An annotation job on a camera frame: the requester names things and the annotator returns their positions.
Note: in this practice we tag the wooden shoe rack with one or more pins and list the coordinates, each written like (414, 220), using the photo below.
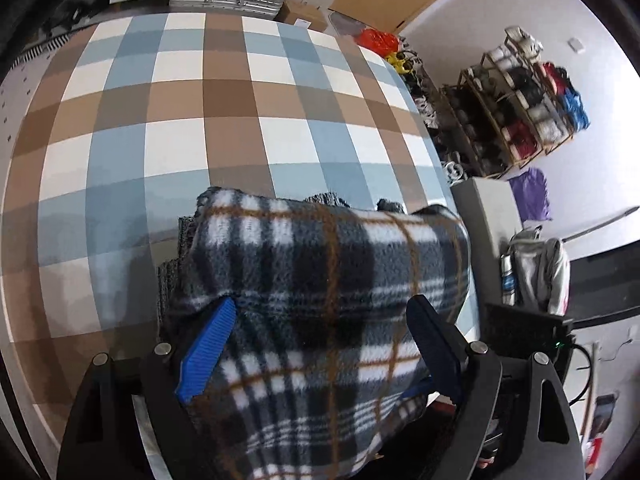
(520, 105)

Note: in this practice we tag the white wall switch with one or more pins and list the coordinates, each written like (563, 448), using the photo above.
(577, 45)

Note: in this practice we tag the purple bag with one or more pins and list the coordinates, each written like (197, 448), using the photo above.
(532, 195)

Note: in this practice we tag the clear water bottle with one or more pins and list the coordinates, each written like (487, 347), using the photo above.
(509, 280)

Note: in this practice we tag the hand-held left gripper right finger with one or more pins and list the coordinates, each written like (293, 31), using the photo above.
(435, 350)

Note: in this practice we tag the yellow shoes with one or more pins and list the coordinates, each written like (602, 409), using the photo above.
(396, 60)

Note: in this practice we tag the grey bed frame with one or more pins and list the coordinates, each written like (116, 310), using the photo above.
(482, 230)

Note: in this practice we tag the flat cardboard box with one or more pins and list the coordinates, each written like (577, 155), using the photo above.
(300, 12)

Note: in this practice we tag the grey floor mat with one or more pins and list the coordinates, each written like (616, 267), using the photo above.
(347, 24)

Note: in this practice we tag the black electronics box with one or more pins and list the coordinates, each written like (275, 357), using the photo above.
(525, 330)

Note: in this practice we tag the metal rod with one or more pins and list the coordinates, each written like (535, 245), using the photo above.
(600, 225)

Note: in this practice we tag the checkered bed sheet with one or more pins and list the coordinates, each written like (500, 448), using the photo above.
(175, 110)

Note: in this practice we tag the pile of shoes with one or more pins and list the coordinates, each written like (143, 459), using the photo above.
(440, 130)

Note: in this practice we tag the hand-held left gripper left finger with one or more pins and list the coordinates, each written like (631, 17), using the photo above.
(207, 350)

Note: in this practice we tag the patterned floor rug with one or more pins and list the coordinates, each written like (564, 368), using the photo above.
(12, 105)

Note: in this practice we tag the red plastic bag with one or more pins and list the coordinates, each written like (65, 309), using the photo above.
(377, 41)

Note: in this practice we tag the plaid knit cardigan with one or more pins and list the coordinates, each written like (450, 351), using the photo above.
(310, 270)

